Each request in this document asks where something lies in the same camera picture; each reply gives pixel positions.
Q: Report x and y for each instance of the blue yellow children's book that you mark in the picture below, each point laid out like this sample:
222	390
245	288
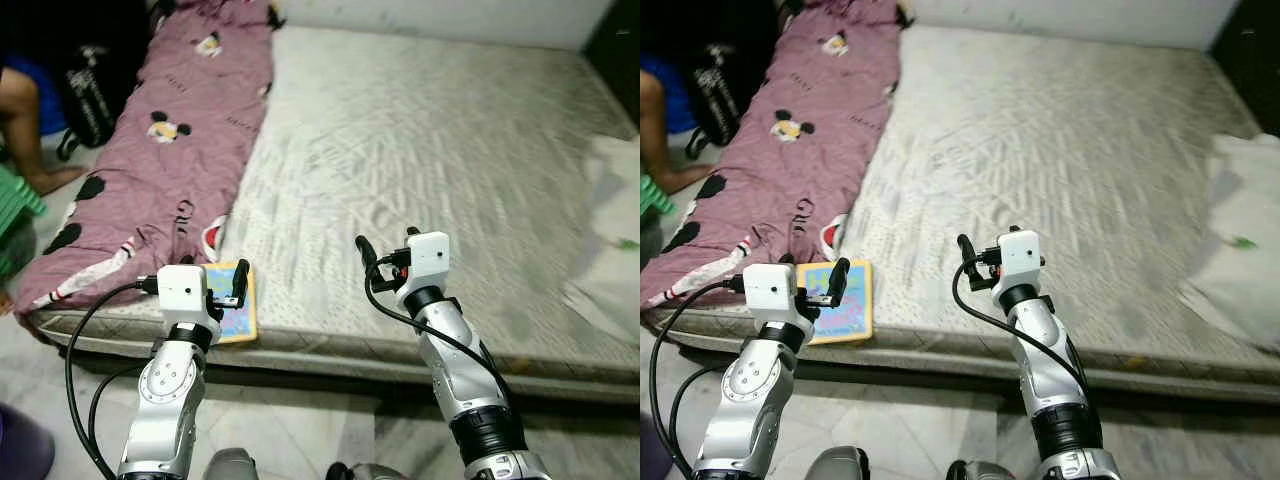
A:
240	322
850	320

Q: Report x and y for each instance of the barefoot person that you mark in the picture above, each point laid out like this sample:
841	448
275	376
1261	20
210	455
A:
20	130
655	140

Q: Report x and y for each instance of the silver right robot leg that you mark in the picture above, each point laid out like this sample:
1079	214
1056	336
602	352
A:
980	470
365	471

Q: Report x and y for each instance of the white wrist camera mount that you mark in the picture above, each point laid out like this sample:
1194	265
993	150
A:
768	292
182	292
428	260
1020	258

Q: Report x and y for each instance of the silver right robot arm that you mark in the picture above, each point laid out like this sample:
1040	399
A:
1050	370
460	370

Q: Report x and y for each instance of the black white printed bag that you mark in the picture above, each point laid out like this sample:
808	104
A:
725	100
95	100

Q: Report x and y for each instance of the green plastic stool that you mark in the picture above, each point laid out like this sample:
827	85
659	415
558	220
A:
15	210
655	195

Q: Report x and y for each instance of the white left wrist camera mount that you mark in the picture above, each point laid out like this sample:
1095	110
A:
182	292
768	292

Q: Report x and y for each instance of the silver robot leg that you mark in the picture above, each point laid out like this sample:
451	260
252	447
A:
836	464
980	470
230	465
365	471

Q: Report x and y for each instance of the white pillow green tree print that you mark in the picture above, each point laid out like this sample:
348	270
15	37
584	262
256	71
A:
1235	250
610	250

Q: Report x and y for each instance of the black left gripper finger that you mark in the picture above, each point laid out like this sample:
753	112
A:
241	280
838	280

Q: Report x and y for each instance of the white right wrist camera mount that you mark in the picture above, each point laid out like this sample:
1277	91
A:
428	260
1020	258

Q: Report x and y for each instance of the blue fabric item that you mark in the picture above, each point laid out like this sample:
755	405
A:
45	95
675	95

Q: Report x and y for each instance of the grey quilted mattress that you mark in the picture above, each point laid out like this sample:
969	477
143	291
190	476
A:
1040	150
420	150

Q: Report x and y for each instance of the pink cartoon mouse blanket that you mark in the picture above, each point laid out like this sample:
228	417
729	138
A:
170	170
790	170

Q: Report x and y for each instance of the dark tufted headboard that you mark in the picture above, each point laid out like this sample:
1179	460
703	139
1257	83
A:
1248	45
615	50

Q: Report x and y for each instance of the silver left robot leg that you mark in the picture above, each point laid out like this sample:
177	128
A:
230	465
836	464

